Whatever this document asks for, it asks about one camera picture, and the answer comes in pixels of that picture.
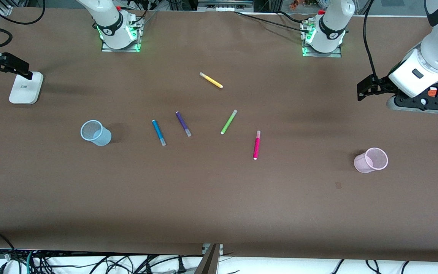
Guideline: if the pink marker pen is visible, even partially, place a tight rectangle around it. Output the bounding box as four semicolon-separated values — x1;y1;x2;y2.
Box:
253;131;262;161

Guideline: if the blue marker pen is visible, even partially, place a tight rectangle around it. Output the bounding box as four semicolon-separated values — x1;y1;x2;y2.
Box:
152;119;167;147

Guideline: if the white rectangular box device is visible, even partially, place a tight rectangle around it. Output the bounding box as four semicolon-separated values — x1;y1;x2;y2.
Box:
9;72;44;105

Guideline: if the translucent pink plastic cup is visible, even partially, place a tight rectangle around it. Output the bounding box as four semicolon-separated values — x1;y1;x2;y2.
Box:
354;147;389;174

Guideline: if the translucent blue plastic cup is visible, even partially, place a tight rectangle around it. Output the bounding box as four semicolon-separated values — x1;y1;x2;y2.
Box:
80;120;112;147

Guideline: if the green marker pen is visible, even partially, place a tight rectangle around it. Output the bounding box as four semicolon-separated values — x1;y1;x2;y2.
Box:
220;109;238;135

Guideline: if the yellow marker pen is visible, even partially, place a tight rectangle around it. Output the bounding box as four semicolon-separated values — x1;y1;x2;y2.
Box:
199;72;224;89

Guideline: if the purple marker pen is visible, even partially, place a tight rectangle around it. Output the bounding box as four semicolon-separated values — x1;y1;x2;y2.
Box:
175;111;192;138

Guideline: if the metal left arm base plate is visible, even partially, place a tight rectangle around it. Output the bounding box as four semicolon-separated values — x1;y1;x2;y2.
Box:
301;21;342;58

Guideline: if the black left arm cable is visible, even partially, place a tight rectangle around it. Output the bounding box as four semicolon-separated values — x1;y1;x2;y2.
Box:
363;0;381;83

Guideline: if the black looping cable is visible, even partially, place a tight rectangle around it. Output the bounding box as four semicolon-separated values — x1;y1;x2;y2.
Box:
0;0;46;25

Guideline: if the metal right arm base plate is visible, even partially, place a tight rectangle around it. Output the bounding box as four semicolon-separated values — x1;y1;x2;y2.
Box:
101;16;143;53

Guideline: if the black cable across table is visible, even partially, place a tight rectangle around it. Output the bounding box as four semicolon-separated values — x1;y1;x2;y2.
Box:
234;10;313;32

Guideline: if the aluminium frame rail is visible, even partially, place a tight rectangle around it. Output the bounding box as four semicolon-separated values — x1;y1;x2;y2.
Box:
198;0;254;12

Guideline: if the metal table bracket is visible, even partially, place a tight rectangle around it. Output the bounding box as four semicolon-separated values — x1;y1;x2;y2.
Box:
194;244;224;274

